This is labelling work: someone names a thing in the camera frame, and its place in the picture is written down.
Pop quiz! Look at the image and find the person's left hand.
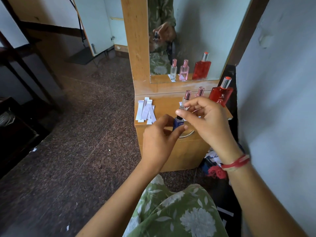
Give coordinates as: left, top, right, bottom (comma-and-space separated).
142, 114, 188, 172

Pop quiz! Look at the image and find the person's right hand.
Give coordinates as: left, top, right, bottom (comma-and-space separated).
175, 97, 244, 165

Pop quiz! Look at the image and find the blue perfume bottle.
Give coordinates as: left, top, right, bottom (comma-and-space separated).
172, 115, 185, 132

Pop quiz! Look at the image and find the person's right forearm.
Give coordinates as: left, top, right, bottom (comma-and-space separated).
223, 158, 308, 237

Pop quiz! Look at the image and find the person's left forearm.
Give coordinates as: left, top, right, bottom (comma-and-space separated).
76, 159, 164, 237

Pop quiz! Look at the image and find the clear perfume bottle pink cap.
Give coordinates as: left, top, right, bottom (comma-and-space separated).
181, 90, 192, 110

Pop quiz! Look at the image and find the wooden dressing table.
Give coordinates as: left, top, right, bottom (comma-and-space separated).
120, 0, 271, 172

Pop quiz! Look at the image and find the red perfume bottle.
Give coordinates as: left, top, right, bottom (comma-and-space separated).
209, 76, 234, 108

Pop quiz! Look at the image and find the pile of white paper strips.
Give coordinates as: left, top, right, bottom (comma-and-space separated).
135, 97, 157, 125

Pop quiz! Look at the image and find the heap of white paper scraps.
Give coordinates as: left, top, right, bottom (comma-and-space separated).
204, 150, 223, 167

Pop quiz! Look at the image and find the red cloth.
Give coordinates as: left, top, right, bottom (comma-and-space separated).
207, 166, 228, 180

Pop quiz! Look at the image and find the green floral garment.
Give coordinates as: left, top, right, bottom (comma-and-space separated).
123, 174, 229, 237

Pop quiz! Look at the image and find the mirror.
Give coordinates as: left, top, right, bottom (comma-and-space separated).
147, 0, 253, 83

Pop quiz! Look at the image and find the white paper strip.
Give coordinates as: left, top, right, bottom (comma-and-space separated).
217, 207, 234, 218

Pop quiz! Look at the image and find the white cabinet door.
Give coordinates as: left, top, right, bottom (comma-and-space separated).
72, 0, 114, 57

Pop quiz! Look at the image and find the dark wooden furniture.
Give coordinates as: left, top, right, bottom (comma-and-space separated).
0, 0, 65, 179

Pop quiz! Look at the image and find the red thread bracelet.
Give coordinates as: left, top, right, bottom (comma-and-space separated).
220, 154, 251, 172

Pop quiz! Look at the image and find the black cable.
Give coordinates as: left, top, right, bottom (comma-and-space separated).
68, 0, 86, 43

